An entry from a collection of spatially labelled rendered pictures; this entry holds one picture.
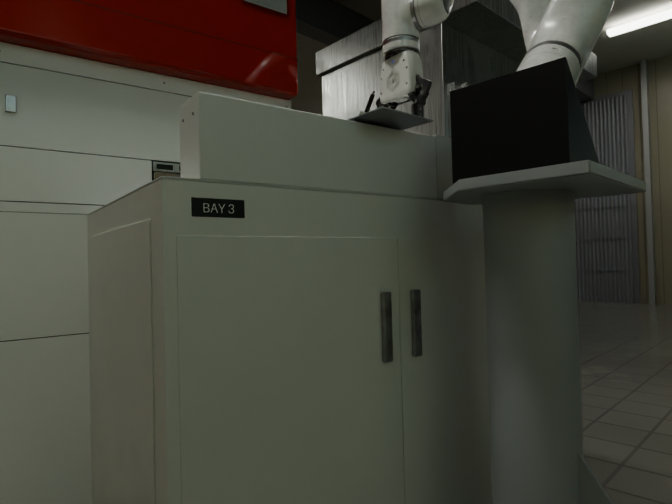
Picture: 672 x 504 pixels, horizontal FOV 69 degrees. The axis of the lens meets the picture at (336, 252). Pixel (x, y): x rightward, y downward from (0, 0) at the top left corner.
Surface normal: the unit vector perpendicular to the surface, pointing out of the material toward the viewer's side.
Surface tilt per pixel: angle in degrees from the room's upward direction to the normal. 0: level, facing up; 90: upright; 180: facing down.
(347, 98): 90
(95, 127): 90
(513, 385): 90
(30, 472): 90
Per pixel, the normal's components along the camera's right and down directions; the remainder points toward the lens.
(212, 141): 0.59, -0.03
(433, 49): -0.73, 0.00
